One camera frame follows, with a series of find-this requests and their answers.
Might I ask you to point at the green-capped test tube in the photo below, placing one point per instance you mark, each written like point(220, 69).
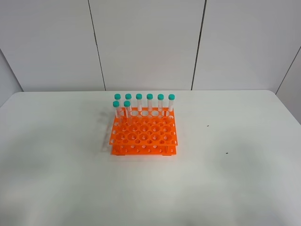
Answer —
point(128, 109)

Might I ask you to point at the orange test tube rack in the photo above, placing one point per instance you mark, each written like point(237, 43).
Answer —
point(144, 133)

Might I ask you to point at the second row left tube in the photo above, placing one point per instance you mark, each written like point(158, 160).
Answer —
point(116, 105)

